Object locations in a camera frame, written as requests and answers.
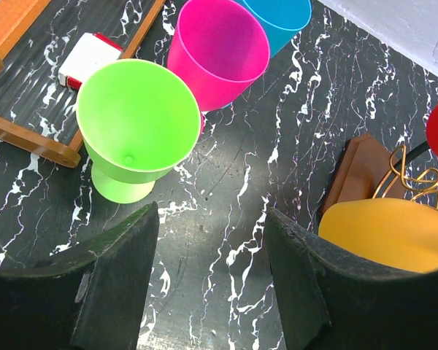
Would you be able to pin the magenta wine glass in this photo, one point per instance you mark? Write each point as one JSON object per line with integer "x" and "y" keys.
{"x": 218, "y": 49}

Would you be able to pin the brown wooden rack base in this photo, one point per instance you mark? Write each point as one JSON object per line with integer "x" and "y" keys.
{"x": 360, "y": 169}

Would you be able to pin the gold wire glass rack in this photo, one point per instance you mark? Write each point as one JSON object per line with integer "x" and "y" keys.
{"x": 422, "y": 185}

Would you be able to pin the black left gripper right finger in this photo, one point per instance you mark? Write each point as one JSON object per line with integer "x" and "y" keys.
{"x": 329, "y": 298}

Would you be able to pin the orange wooden tiered shelf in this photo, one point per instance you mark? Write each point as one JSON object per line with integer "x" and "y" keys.
{"x": 36, "y": 37}

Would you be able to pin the yellow orange wine glass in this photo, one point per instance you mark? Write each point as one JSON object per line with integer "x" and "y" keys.
{"x": 390, "y": 231}

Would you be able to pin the blue wine glass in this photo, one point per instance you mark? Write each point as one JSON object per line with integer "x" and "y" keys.
{"x": 281, "y": 19}

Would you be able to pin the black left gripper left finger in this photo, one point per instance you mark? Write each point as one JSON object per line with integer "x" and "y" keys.
{"x": 91, "y": 296}

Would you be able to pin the green wine glass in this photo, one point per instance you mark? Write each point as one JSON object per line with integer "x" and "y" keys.
{"x": 138, "y": 120}

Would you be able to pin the white red small box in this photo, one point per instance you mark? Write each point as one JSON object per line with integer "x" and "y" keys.
{"x": 91, "y": 52}

